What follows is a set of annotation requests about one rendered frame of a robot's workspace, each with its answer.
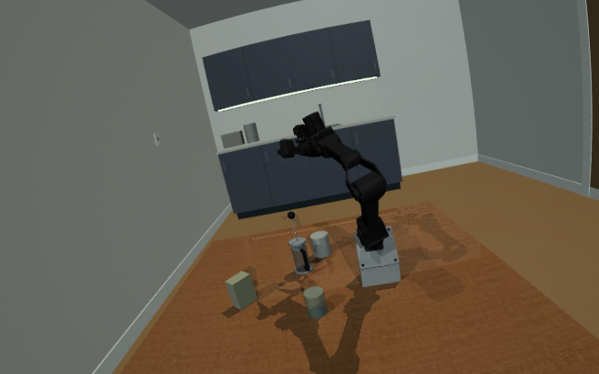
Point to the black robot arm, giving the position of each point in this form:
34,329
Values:
367,190

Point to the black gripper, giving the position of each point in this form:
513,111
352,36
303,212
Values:
288,150

